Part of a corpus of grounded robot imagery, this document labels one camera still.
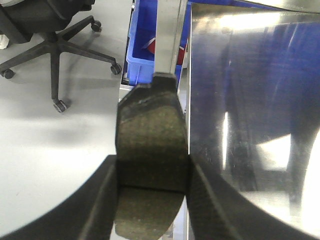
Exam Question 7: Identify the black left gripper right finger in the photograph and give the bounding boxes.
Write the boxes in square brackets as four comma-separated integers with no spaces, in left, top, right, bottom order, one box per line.
[186,154,314,240]

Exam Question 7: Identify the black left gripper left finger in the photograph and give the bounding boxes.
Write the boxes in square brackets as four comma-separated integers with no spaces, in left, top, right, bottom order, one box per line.
[2,155,118,240]

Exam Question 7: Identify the brake pad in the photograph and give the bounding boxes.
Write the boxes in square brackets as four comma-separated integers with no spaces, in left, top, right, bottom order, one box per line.
[114,72,189,240]

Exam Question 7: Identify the blue bin under table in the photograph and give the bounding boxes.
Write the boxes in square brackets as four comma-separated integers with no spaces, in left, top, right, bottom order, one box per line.
[126,0,190,86]

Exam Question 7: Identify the black office chair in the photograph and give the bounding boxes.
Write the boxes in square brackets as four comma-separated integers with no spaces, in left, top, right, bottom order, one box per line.
[0,0,122,113]

